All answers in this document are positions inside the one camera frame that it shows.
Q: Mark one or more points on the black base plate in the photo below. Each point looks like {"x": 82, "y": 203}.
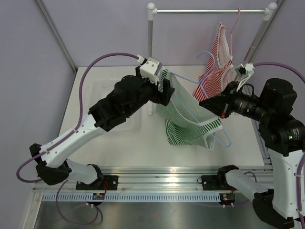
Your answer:
{"x": 110, "y": 182}
{"x": 210, "y": 182}

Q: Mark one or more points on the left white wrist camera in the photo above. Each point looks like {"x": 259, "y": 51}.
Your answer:
{"x": 149, "y": 68}

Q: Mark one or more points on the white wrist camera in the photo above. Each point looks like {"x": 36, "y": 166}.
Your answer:
{"x": 149, "y": 68}
{"x": 244, "y": 73}

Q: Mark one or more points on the red striped tank top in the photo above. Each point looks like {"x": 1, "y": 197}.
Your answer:
{"x": 219, "y": 69}

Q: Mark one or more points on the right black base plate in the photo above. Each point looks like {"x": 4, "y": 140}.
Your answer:
{"x": 210, "y": 182}

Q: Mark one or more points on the blue wire hanger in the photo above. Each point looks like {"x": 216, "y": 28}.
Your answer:
{"x": 190, "y": 81}

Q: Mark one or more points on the pink wire hanger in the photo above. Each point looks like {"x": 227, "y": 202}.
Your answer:
{"x": 232, "y": 31}

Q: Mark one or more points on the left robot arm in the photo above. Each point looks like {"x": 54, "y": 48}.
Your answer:
{"x": 127, "y": 97}

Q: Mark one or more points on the silver clothes rack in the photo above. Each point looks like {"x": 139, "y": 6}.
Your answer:
{"x": 267, "y": 13}

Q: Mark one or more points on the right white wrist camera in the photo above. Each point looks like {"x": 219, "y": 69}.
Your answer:
{"x": 244, "y": 73}

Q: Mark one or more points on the white slotted cable duct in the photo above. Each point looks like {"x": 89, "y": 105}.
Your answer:
{"x": 134, "y": 197}

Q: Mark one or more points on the green striped tank top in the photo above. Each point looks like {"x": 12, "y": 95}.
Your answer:
{"x": 186, "y": 122}

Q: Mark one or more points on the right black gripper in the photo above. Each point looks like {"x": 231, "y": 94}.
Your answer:
{"x": 221, "y": 105}

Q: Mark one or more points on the clear plastic basket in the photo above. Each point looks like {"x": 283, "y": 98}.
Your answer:
{"x": 99, "y": 89}

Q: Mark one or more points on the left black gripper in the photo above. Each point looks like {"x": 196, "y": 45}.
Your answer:
{"x": 159, "y": 97}

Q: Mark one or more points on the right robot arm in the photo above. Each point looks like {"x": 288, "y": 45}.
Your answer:
{"x": 283, "y": 136}

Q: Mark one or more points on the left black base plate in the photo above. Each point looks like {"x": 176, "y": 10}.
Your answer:
{"x": 110, "y": 182}

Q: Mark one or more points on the aluminium mounting rail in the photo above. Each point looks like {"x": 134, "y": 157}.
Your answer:
{"x": 177, "y": 172}

